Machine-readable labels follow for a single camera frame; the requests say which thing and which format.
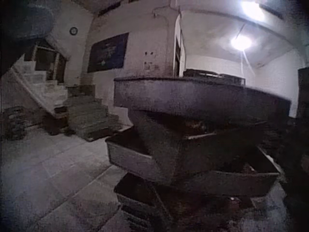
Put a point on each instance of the grey metal tray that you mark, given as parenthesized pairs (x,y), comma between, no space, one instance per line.
(137,200)
(169,149)
(231,181)
(183,96)
(130,154)

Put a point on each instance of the stack of green crates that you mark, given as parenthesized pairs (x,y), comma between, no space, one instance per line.
(90,116)

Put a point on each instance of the ceiling light bulb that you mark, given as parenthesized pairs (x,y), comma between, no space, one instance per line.
(241,43)

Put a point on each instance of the white staircase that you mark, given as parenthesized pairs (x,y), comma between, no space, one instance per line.
(39,83)

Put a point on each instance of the dark plastic crate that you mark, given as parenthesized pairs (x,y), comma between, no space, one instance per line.
(13,123)

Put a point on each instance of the dark wall poster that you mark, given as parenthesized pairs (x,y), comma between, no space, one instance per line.
(107,52)

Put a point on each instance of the round wall clock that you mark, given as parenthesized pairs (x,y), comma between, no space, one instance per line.
(73,30)

